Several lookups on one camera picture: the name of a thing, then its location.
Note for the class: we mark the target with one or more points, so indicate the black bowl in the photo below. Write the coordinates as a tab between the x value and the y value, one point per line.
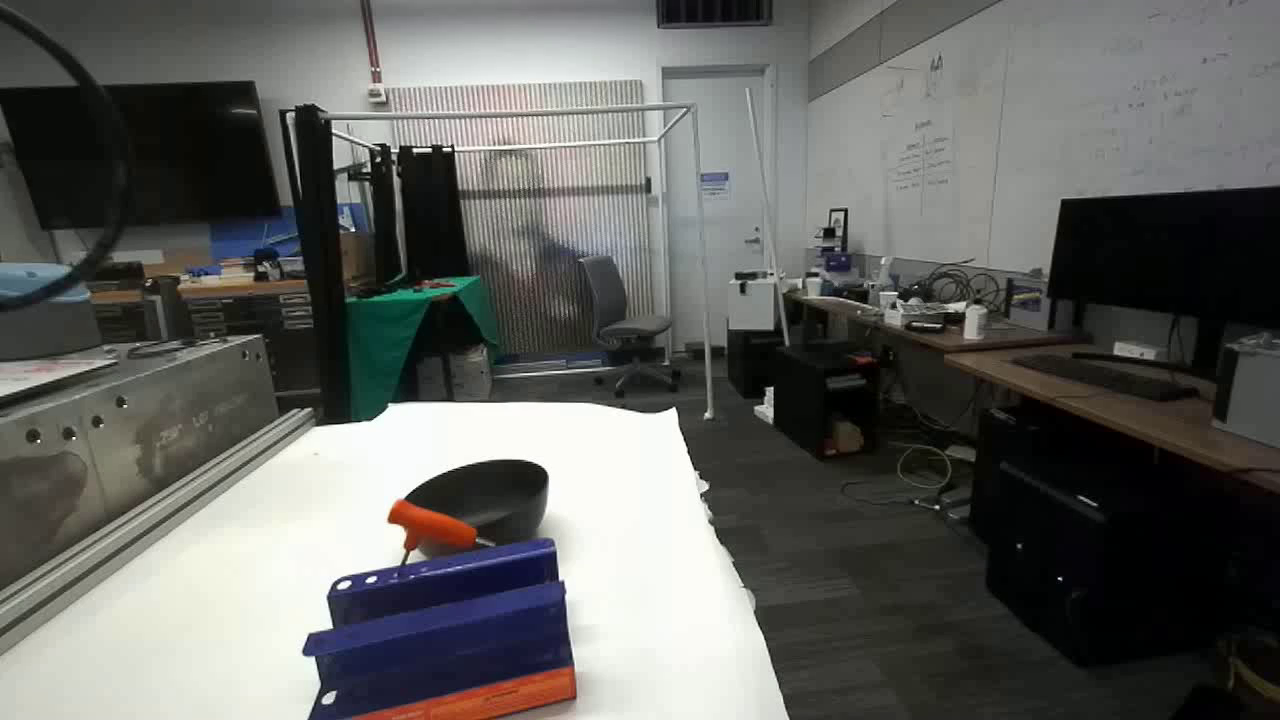
501	492

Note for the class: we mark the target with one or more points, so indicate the grey office chair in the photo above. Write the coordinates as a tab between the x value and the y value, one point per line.
635	326

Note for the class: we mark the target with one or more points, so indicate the white door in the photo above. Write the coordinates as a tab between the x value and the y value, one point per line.
724	224

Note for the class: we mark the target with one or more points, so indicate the small black cabinet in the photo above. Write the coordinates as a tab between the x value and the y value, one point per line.
823	401

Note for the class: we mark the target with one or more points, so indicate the green cloth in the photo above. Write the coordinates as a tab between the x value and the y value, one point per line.
386	335

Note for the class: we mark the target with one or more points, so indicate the cluttered wooden bench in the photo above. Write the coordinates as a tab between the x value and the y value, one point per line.
920	335

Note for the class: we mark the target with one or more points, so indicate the blue rack with orange base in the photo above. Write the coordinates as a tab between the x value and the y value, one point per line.
453	632

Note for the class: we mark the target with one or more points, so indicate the white cup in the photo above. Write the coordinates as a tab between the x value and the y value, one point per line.
973	323

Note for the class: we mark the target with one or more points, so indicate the dark air vent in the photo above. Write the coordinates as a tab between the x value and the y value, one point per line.
712	8

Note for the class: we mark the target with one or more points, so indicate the red ceiling pipe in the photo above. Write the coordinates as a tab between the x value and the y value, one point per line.
370	46

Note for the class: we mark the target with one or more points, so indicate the wooden work table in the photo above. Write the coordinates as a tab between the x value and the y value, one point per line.
213	286

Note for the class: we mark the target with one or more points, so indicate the black keyboard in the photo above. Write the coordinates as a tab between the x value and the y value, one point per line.
1104	378

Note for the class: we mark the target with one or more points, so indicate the large black cabinet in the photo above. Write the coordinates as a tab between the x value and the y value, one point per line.
1092	561

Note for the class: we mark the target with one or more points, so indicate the wooden desk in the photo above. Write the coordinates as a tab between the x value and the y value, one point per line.
1161	423

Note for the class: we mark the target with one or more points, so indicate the grey metal mounting block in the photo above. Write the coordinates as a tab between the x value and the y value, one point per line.
120	427

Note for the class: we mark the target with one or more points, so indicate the black computer monitor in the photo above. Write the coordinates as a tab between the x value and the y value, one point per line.
1161	253

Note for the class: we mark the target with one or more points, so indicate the grey box with blue top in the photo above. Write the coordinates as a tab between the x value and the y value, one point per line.
40	314

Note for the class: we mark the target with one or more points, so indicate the grey computer case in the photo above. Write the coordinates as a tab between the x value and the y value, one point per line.
1253	391

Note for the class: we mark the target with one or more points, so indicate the white pipe frame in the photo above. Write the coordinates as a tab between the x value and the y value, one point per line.
698	253

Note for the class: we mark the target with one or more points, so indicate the black vertical post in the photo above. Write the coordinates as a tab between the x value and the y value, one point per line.
323	267

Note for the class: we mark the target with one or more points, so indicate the aluminium extrusion rail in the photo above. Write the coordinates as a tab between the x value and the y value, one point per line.
145	512

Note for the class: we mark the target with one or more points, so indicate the black wall television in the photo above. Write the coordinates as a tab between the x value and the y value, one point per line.
145	155

